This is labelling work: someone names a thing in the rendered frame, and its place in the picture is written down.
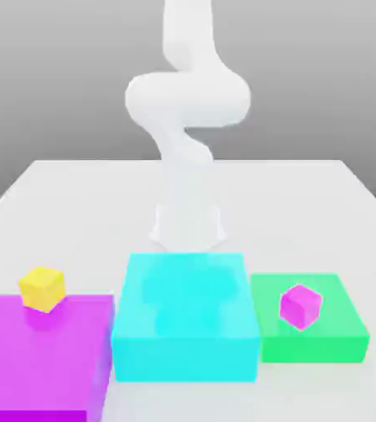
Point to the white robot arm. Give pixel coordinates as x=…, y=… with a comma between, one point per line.
x=188, y=99

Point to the small magenta cube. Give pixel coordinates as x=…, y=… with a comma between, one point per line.
x=300, y=306

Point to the small yellow cube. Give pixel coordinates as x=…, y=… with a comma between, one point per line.
x=42, y=288

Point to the large cyan box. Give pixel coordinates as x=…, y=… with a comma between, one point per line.
x=184, y=316

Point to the large green box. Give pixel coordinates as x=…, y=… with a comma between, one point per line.
x=333, y=329

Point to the large magenta box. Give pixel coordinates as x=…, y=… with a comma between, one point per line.
x=43, y=359

